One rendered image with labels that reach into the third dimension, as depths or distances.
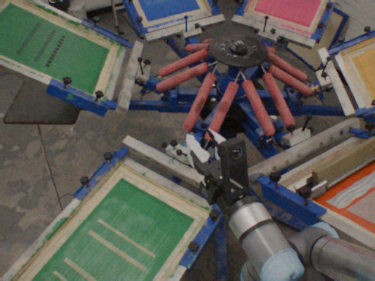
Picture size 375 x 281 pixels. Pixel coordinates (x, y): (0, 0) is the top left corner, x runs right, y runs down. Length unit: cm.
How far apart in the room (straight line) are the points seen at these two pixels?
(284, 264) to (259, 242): 6
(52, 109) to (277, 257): 164
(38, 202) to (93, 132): 82
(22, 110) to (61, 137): 114
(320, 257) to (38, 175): 257
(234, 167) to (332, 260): 25
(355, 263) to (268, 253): 15
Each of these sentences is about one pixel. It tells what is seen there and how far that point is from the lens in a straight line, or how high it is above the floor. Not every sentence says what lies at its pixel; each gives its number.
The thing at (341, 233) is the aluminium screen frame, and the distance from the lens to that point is 104.
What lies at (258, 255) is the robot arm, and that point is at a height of 168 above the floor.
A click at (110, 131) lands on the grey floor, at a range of 304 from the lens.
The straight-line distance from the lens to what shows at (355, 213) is 116.
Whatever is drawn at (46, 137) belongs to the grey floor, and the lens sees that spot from 319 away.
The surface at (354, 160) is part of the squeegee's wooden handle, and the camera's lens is 133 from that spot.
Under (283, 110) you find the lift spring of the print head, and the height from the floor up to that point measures 115.
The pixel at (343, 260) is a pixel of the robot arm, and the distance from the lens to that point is 62.
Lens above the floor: 220
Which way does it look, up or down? 49 degrees down
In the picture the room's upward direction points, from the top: straight up
